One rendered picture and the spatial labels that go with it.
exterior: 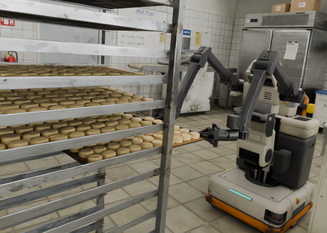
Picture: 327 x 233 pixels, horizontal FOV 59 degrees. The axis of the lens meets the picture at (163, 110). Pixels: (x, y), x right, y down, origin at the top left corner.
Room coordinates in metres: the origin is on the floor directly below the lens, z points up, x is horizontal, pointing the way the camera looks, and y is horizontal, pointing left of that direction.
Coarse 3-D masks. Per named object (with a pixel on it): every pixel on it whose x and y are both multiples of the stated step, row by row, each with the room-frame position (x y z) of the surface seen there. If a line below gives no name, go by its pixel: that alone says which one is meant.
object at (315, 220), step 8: (320, 176) 1.57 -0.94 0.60; (320, 184) 1.57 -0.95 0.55; (320, 192) 1.56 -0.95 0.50; (320, 200) 1.55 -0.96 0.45; (312, 208) 1.58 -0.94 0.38; (320, 208) 1.55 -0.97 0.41; (312, 216) 1.57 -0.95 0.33; (320, 216) 1.54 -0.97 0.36; (312, 224) 1.56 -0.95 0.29; (320, 224) 1.53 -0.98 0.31; (312, 232) 1.56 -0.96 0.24; (320, 232) 1.53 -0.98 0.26
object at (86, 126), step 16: (0, 128) 0.85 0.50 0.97; (16, 128) 0.86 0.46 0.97; (32, 128) 0.87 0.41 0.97; (48, 128) 0.88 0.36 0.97; (64, 128) 0.89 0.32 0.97; (80, 128) 0.92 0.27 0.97; (96, 128) 0.96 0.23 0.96; (112, 128) 0.94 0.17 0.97; (128, 128) 1.00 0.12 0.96; (0, 144) 0.71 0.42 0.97; (16, 144) 0.72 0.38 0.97; (32, 144) 0.75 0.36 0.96
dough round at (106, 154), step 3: (105, 150) 0.96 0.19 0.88; (108, 150) 0.96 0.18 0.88; (111, 150) 0.96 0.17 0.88; (102, 153) 0.93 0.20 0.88; (105, 153) 0.93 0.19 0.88; (108, 153) 0.93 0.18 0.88; (111, 153) 0.94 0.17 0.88; (114, 153) 0.94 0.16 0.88; (102, 156) 0.93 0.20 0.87; (105, 156) 0.92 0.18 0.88; (108, 156) 0.92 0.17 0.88; (111, 156) 0.92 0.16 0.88; (114, 156) 0.93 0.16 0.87
